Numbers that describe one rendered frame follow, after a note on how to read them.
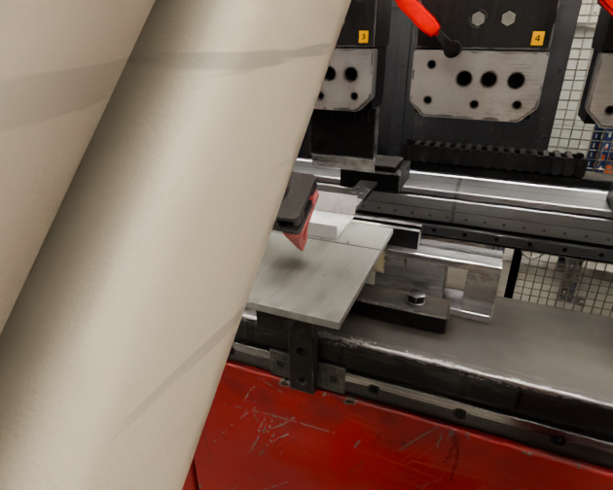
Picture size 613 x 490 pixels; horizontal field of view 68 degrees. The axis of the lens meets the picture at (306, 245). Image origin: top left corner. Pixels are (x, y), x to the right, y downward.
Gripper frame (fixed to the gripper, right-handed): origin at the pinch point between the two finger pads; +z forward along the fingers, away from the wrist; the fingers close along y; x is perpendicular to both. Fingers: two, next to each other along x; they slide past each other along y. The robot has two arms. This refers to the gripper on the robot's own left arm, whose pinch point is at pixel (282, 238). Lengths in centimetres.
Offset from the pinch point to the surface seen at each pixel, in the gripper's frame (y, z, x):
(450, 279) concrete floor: -16, 182, -111
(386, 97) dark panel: 3, 27, -64
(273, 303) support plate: -3.2, -1.6, 9.7
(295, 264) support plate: -1.8, 3.0, 1.7
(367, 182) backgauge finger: -1.7, 20.0, -29.2
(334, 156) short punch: -0.7, 2.9, -18.3
